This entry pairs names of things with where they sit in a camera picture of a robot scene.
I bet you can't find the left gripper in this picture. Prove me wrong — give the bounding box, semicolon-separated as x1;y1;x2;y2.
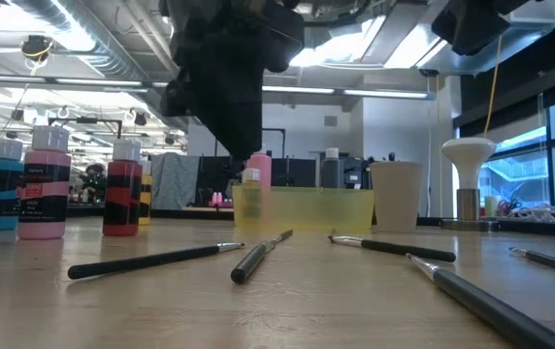
168;0;306;162

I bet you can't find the large pink paint bottle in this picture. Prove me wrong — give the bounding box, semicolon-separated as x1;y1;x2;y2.
245;152;274;229

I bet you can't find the small orange paint bottle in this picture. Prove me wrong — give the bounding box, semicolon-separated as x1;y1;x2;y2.
241;167;263;229

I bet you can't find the small yellow paint bottle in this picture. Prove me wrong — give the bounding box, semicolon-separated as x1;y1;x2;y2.
137;154;154;226

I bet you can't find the large grey paint bottle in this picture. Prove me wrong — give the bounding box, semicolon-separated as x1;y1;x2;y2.
320;147;345;189

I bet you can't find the small red paint bottle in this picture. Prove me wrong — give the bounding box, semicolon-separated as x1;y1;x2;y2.
102;139;144;238

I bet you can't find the small pink paint bottle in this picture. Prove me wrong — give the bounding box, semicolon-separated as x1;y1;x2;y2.
16;124;73;241

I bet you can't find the long ceiling light bar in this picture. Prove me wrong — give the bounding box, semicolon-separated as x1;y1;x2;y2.
0;72;429;101

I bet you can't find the grey fabric cover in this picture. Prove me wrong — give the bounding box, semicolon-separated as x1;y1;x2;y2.
150;152;202;210

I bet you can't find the white dome metal lamp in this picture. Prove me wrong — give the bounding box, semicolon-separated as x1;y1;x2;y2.
441;137;501;233

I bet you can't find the translucent yellow plastic tray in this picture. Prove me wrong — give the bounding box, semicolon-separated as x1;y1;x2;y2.
232;186;375;233

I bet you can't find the beige paper cup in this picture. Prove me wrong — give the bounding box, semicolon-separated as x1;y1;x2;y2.
369;160;424;233

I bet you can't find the black yellow ceiling device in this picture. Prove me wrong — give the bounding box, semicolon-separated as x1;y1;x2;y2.
19;33;55;62

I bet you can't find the black gantry frame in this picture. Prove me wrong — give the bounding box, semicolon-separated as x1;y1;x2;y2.
262;127;287;159

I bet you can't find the silver ventilation duct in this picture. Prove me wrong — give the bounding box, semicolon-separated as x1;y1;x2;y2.
10;0;209;128

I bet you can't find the black aluminium table frame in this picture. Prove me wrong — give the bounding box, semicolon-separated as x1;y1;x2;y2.
0;206;555;239

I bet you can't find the black window frame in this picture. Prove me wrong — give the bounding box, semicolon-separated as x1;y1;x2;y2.
454;72;555;214

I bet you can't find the white cable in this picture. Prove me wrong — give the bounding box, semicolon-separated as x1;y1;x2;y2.
498;206;555;225

